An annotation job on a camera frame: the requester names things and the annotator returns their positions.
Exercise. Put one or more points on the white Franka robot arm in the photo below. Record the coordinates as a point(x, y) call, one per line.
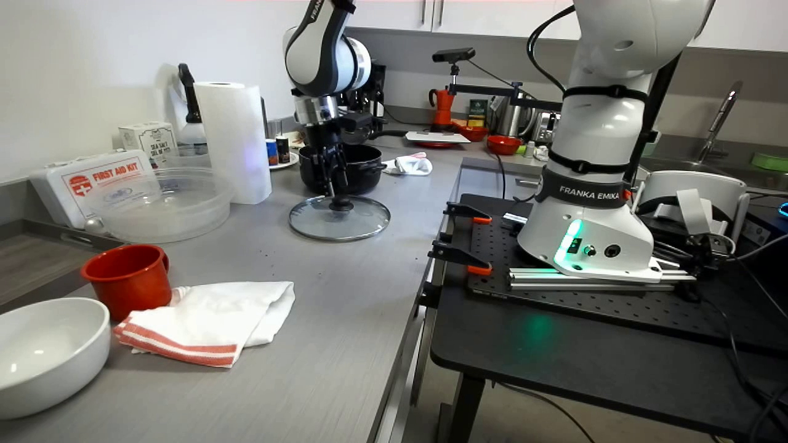
point(598, 125)

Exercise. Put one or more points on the crumpled white towel red stripes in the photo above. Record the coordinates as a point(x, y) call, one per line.
point(410, 167)

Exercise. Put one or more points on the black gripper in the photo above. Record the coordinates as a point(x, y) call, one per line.
point(334, 137)

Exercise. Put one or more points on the small red bowl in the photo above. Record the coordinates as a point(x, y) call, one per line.
point(504, 143)

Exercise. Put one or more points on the white first aid kit box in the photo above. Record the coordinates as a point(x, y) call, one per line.
point(89, 185)

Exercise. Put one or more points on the round glass lid black knob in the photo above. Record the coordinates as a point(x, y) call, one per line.
point(360, 223)

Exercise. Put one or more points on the red plastic cup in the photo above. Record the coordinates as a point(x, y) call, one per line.
point(127, 279)

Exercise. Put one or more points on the white power outlet block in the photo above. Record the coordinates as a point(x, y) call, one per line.
point(148, 141)

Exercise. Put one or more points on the silver aluminium rail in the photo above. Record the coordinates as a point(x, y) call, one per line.
point(592, 278)

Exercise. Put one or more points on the white headset device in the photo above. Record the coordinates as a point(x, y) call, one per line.
point(692, 194)

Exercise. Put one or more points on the spray bottle black nozzle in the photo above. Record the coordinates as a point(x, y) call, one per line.
point(192, 139)

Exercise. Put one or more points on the green sponge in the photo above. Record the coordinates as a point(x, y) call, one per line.
point(771, 162)

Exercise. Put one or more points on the flat folded white towel red stripes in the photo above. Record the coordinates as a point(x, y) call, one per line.
point(213, 317)

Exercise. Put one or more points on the metal sink faucet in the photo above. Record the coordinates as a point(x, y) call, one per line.
point(720, 115)

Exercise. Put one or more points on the stainless steel kettle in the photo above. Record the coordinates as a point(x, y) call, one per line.
point(515, 120)

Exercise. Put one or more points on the clear plastic round container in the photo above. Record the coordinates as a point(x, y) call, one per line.
point(163, 211)

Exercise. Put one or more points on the black perforated robot table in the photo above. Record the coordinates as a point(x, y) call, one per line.
point(574, 337)

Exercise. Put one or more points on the red pitcher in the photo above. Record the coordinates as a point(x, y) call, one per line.
point(445, 110)

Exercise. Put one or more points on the white plate red rim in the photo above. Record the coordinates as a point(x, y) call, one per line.
point(433, 139)

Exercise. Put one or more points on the black cooking pot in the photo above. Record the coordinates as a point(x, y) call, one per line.
point(360, 168)

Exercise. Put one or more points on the white ceramic bowl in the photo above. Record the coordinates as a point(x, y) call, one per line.
point(46, 353)

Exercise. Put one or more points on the small plate with jars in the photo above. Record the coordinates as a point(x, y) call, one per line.
point(281, 153)

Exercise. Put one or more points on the black coffee machine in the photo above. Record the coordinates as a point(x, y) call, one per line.
point(374, 88)

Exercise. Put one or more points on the white paper towel roll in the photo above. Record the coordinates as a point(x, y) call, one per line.
point(238, 143)

